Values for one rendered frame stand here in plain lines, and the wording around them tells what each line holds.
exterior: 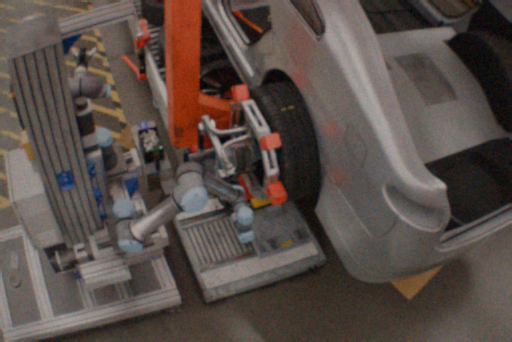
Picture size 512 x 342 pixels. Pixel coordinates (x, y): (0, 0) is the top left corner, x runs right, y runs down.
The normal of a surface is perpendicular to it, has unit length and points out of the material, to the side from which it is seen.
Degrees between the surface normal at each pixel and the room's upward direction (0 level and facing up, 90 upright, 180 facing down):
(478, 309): 0
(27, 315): 0
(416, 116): 22
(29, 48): 0
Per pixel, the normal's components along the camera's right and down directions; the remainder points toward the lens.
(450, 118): 0.20, -0.29
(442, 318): 0.07, -0.61
